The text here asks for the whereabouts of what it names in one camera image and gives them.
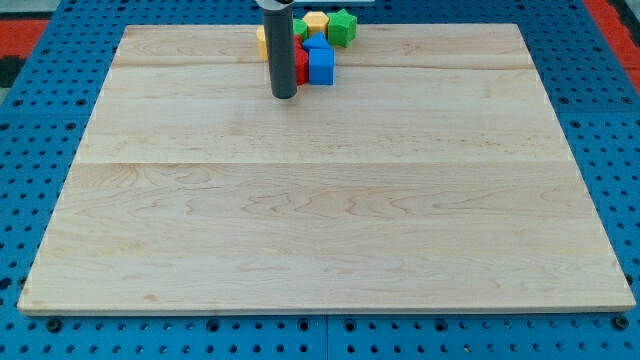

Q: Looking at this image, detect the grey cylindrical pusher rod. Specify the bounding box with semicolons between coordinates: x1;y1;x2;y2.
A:
258;0;297;99

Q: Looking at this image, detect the blue cube block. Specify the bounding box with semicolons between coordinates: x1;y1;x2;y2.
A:
309;49;335;85

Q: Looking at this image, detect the green block behind rod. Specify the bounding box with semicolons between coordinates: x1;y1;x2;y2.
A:
293;18;308;41

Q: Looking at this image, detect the light wooden board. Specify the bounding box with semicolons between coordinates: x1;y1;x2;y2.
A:
18;24;635;316

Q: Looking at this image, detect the yellow heart block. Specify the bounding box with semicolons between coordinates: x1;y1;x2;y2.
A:
256;25;268;61

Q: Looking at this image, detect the yellow hexagon block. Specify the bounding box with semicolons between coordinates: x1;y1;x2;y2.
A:
302;11;330;37

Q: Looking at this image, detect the green star block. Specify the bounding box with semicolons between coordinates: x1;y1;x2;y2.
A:
327;9;357;48

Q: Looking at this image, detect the red circle block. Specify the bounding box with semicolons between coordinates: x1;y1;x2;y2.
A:
294;35;309;86

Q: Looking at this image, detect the blue triangle block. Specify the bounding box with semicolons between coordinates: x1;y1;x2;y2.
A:
302;32;331;52

